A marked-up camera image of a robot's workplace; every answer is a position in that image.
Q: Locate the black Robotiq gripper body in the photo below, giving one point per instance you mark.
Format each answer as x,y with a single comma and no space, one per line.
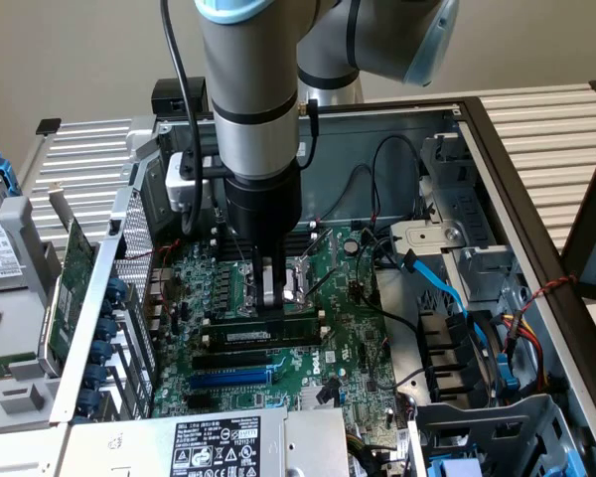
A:
263,208

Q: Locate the green RAM stick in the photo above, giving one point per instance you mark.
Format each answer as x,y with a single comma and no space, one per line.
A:
5,370
298,330

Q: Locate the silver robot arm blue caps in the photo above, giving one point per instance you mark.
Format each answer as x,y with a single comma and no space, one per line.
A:
253,74

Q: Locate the black RAM slot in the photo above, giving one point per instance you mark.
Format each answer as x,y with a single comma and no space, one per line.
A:
298,251
300,245
303,232
263,349
302,238

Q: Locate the CPU socket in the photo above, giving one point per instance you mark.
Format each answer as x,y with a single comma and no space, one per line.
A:
295,293

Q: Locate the thin metal locking lever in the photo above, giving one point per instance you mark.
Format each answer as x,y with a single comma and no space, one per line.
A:
328,284

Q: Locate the white sticker label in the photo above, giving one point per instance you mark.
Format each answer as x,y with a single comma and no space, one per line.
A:
303,149

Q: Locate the long black expansion slot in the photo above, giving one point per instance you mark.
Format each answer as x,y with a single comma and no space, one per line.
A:
228,360

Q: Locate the green Dell motherboard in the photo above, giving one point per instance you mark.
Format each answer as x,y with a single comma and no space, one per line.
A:
347,318

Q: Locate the coin cell battery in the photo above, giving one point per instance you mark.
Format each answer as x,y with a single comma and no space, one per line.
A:
351,246

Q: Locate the blue expansion slot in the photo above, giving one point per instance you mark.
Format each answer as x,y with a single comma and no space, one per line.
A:
228,380

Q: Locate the silver rear port block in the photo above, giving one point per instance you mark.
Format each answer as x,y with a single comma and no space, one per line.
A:
159,298

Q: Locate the open black silver PC case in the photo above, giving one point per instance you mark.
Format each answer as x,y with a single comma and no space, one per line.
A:
357,149

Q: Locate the silver chipset heatsink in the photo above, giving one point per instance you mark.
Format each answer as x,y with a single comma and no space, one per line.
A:
310,395

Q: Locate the short black expansion slot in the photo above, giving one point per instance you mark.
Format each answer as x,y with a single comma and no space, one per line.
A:
203,402

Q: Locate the black box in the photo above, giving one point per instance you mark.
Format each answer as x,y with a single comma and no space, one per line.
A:
169,97

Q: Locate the blue slot retention clip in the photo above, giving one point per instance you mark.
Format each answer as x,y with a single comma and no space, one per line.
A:
88,401
102,352
116,290
108,327
98,373

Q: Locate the black fan shroud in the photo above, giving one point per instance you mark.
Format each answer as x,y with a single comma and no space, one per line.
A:
442,348

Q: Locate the silver disk bay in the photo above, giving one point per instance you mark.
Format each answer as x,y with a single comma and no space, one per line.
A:
457,208

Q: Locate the green graphics card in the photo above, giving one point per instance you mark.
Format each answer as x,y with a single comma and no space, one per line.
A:
72,268

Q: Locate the silver power supply with label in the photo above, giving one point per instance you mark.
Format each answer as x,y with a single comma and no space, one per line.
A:
129,447

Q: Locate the grey parts rack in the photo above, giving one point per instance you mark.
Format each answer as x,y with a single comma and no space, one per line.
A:
20,323

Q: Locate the grey drive cage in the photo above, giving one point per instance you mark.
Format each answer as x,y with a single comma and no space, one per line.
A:
501,422

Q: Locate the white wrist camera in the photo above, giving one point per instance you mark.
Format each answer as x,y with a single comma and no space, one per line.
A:
179,184

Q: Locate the blue plastic drive bracket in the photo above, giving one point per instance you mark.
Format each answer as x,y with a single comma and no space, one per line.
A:
452,469

